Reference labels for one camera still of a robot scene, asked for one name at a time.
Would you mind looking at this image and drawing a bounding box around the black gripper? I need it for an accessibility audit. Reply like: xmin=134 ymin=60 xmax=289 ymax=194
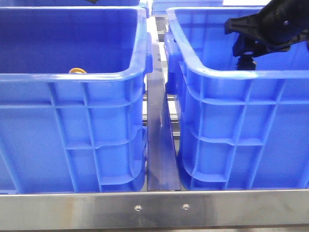
xmin=224 ymin=0 xmax=309 ymax=58

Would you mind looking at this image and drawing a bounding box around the yellow push button tall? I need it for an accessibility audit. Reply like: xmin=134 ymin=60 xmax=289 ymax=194
xmin=69 ymin=68 xmax=87 ymax=74

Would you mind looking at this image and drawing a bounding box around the red push button raised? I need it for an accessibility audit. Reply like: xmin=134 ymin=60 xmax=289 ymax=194
xmin=236 ymin=56 xmax=256 ymax=71

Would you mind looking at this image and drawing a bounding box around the blue source bin with buttons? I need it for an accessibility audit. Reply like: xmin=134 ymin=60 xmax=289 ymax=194
xmin=0 ymin=7 xmax=152 ymax=195

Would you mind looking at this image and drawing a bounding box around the blue destination bin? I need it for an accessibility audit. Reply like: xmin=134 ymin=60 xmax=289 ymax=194
xmin=165 ymin=7 xmax=309 ymax=190

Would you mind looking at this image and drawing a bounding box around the blue bin back centre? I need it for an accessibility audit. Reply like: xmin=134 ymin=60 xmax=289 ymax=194
xmin=152 ymin=0 xmax=224 ymax=15

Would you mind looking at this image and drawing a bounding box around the dark metal divider bar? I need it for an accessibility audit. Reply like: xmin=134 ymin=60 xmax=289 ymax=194
xmin=147 ymin=42 xmax=182 ymax=191

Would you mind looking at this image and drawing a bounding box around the blue bin back left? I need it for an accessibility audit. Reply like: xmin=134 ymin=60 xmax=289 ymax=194
xmin=0 ymin=0 xmax=149 ymax=9

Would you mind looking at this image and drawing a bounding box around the steel front rail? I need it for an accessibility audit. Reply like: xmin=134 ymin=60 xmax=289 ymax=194
xmin=0 ymin=189 xmax=309 ymax=231

